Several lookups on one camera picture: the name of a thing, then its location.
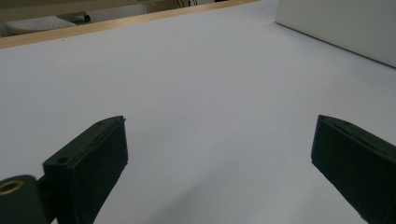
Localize white perforated seat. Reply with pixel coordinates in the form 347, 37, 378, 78
3, 15, 78, 37

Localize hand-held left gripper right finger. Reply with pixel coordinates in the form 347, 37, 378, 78
310, 114, 396, 224

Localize white plastic basket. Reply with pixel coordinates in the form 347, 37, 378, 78
275, 0, 396, 69

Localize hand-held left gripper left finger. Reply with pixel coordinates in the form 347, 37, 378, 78
42, 115, 130, 224

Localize black cables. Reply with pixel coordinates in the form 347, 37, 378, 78
175, 0, 199, 8

